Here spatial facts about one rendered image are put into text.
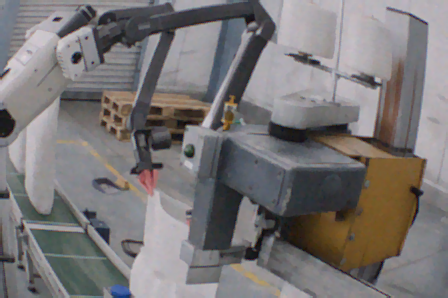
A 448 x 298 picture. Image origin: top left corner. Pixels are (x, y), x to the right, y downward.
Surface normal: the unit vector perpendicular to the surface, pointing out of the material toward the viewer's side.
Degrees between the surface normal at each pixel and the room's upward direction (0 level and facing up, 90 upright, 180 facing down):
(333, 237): 90
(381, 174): 90
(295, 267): 90
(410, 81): 90
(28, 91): 115
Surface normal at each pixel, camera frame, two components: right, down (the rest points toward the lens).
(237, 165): -0.83, -0.04
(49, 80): 0.53, 0.28
